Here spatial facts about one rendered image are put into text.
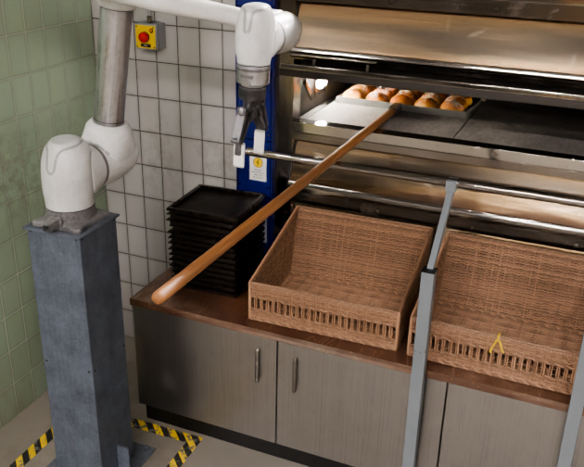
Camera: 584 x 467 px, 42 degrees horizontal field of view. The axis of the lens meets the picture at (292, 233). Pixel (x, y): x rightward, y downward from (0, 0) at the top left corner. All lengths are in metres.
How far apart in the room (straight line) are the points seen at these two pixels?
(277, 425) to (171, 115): 1.32
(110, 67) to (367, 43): 0.91
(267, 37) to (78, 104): 1.44
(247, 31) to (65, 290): 1.06
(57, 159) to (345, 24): 1.12
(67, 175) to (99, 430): 0.92
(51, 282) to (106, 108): 0.59
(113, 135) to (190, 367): 0.94
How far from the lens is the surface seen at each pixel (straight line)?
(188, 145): 3.24
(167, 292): 1.68
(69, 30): 3.26
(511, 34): 2.73
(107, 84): 2.54
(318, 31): 2.89
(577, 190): 2.84
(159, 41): 3.15
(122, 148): 2.60
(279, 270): 2.97
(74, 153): 2.46
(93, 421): 2.83
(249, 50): 2.04
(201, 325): 2.85
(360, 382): 2.68
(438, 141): 2.84
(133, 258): 3.62
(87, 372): 2.71
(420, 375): 2.52
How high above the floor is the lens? 1.98
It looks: 24 degrees down
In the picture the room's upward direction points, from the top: 1 degrees clockwise
